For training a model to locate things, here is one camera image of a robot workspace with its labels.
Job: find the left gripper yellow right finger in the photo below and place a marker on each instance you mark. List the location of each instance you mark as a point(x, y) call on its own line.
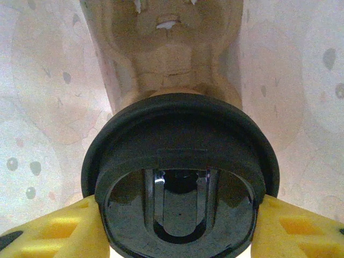
point(295, 236)

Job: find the pulp paper cup carrier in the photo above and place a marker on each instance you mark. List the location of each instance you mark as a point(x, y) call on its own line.
point(166, 61)

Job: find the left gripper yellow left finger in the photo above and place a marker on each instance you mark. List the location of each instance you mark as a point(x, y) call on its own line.
point(53, 236)

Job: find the black plastic cup lid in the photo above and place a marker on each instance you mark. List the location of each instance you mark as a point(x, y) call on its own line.
point(182, 129)

